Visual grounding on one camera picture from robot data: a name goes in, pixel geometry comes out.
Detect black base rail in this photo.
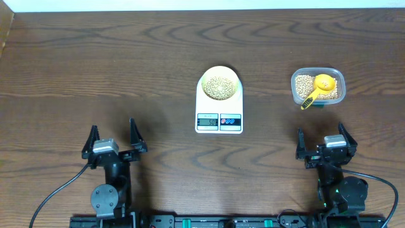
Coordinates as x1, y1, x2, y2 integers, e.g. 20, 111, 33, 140
69, 212, 310, 228

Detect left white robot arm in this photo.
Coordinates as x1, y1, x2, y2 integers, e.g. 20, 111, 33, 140
82, 118, 147, 220

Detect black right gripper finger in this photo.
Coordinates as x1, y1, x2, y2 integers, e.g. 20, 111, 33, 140
338, 122, 358, 147
296, 128, 306, 158

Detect soybeans in bowl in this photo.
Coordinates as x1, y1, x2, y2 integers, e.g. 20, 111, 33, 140
203, 77, 236, 100

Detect yellow plastic measuring scoop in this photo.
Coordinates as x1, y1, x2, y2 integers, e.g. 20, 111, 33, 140
301, 74, 335, 110

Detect yellow plastic bowl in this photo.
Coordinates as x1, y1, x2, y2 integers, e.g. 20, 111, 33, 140
201, 66, 240, 101

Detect white digital kitchen scale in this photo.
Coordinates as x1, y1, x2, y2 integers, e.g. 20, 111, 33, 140
195, 76, 244, 134

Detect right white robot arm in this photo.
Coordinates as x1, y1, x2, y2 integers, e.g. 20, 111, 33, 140
296, 123, 387, 227

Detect clear plastic bean container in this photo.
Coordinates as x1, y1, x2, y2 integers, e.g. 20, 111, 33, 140
291, 67, 346, 109

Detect soybeans in container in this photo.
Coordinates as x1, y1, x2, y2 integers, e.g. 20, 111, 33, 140
295, 75, 339, 99

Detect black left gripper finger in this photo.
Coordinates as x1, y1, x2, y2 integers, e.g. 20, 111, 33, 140
129, 118, 148, 153
82, 125, 100, 159

